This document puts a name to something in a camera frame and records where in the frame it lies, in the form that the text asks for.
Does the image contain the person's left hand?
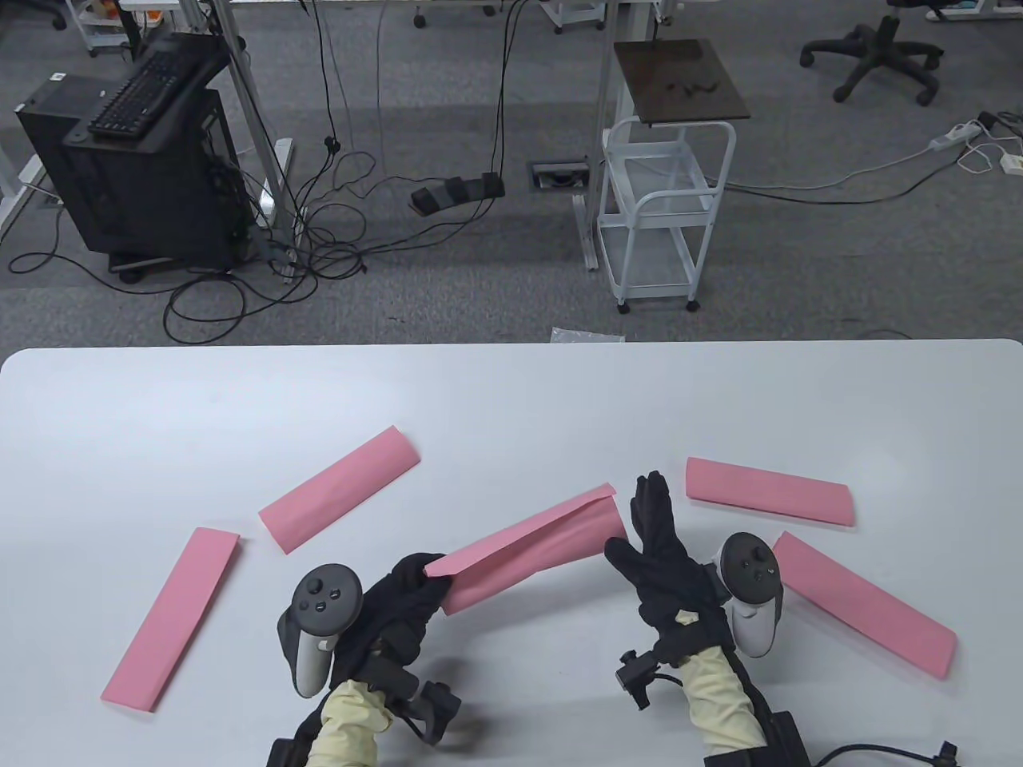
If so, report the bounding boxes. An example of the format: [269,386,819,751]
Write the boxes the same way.
[332,553,450,686]

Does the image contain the person's right hand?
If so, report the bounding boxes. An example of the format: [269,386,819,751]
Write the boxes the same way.
[604,471,730,642]

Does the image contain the grey white handheld controller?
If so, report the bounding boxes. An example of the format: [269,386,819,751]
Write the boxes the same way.
[278,564,363,699]
[714,532,785,659]

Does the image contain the pink paper sheet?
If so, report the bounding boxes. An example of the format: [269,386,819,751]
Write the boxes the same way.
[772,531,958,681]
[686,457,856,527]
[424,483,626,618]
[101,527,241,713]
[258,426,421,554]

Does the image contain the person's right forearm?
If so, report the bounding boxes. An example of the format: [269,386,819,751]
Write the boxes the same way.
[678,638,770,758]

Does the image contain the person's left forearm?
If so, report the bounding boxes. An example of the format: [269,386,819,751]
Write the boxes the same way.
[306,678,394,767]

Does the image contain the metal floor socket box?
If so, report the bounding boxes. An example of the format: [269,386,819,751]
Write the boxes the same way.
[527,161,593,192]

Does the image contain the black foot pedal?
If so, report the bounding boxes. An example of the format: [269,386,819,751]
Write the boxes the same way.
[410,173,508,216]

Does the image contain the grey metal desk leg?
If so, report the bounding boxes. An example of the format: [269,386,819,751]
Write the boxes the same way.
[177,0,295,282]

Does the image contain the dark brown board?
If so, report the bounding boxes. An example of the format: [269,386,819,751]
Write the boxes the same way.
[612,38,753,129]

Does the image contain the black computer tower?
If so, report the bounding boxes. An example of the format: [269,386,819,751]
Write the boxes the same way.
[16,74,250,274]

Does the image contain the white power strip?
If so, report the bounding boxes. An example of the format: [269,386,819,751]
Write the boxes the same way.
[929,120,985,152]

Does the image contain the white storage cart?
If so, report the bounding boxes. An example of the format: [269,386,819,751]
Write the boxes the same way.
[539,0,610,34]
[64,0,146,58]

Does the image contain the black office chair base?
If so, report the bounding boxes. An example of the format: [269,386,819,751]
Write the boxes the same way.
[801,0,945,106]

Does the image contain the white desk foot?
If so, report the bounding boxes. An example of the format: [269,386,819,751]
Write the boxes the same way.
[0,144,50,242]

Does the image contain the black keyboard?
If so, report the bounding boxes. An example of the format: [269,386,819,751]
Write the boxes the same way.
[86,50,202,140]

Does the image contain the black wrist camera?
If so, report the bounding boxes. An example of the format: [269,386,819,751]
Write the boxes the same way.
[615,649,682,711]
[398,678,464,749]

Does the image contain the white wire cart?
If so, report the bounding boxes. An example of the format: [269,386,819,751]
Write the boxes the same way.
[598,117,738,314]

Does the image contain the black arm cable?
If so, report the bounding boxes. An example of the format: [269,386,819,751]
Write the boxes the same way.
[814,741,957,767]

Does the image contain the tangle of black floor cables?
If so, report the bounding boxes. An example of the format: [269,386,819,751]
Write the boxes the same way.
[6,0,532,346]

